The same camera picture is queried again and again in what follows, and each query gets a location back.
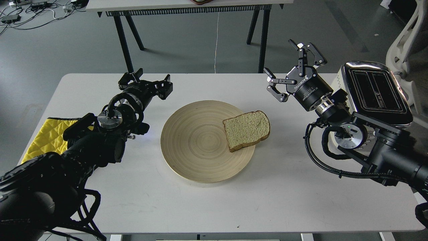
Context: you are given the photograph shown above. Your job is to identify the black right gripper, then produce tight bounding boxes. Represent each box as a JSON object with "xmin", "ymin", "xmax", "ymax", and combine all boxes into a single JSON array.
[{"xmin": 263, "ymin": 39, "xmax": 333, "ymax": 111}]

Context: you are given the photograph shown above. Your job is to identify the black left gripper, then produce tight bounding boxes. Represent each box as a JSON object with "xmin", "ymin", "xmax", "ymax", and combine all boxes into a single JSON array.
[{"xmin": 119, "ymin": 68, "xmax": 173, "ymax": 105}]

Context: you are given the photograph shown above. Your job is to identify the slice of bread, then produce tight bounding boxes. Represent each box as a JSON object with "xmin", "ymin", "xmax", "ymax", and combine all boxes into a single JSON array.
[{"xmin": 223, "ymin": 111, "xmax": 271, "ymax": 152}]

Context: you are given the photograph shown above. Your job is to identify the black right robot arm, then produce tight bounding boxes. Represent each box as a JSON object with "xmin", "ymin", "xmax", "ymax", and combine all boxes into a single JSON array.
[{"xmin": 263, "ymin": 39, "xmax": 428, "ymax": 200}]

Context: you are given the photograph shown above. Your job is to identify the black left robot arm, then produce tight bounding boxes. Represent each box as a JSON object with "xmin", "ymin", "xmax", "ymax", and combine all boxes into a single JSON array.
[{"xmin": 0, "ymin": 69, "xmax": 173, "ymax": 241}]

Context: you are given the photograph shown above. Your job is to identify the silver toaster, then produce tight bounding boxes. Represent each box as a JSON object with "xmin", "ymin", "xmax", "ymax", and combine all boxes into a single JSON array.
[{"xmin": 332, "ymin": 61, "xmax": 413, "ymax": 146}]

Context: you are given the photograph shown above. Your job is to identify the round wooden plate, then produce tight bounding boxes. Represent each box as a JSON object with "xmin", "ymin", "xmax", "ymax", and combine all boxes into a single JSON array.
[{"xmin": 160, "ymin": 100, "xmax": 255, "ymax": 183}]

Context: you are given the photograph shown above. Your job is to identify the white background table black legs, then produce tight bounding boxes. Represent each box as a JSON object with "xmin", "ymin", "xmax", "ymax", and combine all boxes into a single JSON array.
[{"xmin": 85, "ymin": 0, "xmax": 293, "ymax": 73}]

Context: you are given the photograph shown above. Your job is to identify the yellow quilted cloth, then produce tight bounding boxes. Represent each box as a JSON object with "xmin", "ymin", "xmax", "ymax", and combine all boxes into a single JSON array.
[{"xmin": 20, "ymin": 117, "xmax": 81, "ymax": 164}]

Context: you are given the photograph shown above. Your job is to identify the white office chair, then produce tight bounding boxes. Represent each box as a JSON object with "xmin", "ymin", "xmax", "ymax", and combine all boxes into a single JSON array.
[{"xmin": 386, "ymin": 0, "xmax": 427, "ymax": 114}]

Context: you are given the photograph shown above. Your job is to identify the white hanging cable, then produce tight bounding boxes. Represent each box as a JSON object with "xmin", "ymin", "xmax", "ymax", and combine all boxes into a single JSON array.
[{"xmin": 214, "ymin": 12, "xmax": 220, "ymax": 73}]

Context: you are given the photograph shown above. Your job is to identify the cables and adapters on floor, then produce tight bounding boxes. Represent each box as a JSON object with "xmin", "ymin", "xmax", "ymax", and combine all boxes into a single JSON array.
[{"xmin": 0, "ymin": 0, "xmax": 89, "ymax": 35}]

